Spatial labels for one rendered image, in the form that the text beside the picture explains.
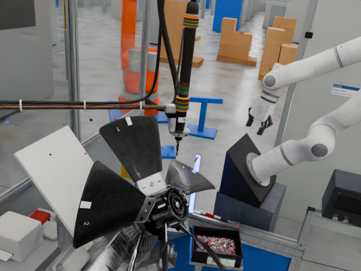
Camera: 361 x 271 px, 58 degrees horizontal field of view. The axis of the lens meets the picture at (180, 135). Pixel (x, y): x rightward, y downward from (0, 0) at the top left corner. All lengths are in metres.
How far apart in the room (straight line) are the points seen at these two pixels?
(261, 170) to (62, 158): 0.96
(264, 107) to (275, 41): 6.97
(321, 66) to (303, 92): 1.37
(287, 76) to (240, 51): 8.83
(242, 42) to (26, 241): 9.31
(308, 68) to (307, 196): 1.90
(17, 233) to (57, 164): 0.36
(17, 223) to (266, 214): 1.11
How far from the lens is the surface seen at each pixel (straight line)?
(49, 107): 1.00
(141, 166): 1.13
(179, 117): 1.04
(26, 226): 1.44
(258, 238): 1.65
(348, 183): 1.46
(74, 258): 1.01
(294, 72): 1.43
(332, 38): 2.76
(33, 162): 1.13
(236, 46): 10.21
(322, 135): 1.53
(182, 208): 1.11
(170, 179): 1.29
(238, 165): 1.63
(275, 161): 1.65
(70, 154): 1.23
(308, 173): 3.08
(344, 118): 1.54
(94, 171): 0.88
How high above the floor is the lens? 1.87
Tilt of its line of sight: 24 degrees down
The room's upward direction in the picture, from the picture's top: 6 degrees clockwise
